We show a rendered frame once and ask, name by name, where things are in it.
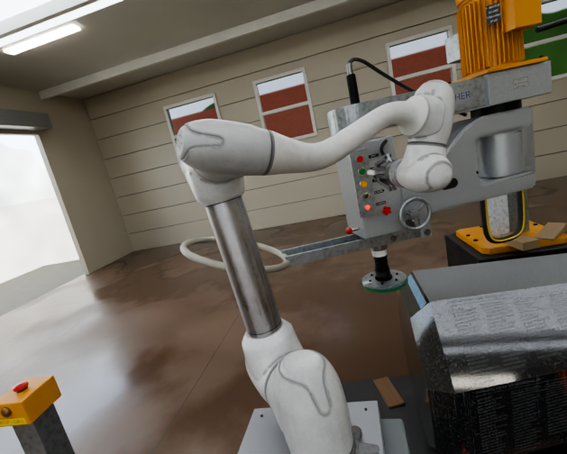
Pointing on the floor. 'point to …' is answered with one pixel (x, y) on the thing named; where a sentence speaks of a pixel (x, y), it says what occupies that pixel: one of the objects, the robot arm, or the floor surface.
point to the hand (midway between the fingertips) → (374, 171)
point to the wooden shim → (388, 393)
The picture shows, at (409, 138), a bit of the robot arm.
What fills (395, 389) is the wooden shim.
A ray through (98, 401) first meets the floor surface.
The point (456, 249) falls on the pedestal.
